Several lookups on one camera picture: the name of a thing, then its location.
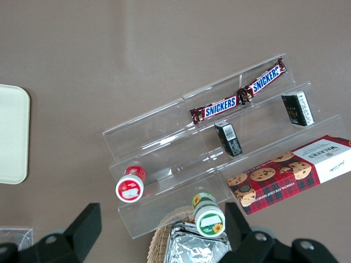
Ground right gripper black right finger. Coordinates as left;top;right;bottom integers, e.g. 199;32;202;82
218;202;340;263

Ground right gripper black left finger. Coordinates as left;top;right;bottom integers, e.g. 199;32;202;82
0;202;103;263

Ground oval wicker basket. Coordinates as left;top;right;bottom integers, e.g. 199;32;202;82
147;207;199;263

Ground beige rectangular tray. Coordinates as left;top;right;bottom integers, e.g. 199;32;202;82
0;84;31;185

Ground green lid white jar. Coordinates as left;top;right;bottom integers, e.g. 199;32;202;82
191;192;227;237

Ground aluminium foil container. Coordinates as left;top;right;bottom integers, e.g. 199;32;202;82
163;221;233;263

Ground red lid white jar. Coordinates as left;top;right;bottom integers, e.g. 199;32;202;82
115;164;147;203

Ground clear acrylic bottle rack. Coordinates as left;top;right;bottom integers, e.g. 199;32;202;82
0;226;35;250

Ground red tartan cookie box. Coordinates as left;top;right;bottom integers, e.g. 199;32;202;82
227;134;351;216

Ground small black box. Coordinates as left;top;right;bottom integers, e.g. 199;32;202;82
281;90;316;127
214;122;244;158

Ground clear acrylic step shelf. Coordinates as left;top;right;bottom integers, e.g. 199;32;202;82
182;53;351;201
101;97;230;241

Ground Snickers chocolate bar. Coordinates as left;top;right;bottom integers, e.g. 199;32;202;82
236;56;288;105
189;94;245;125

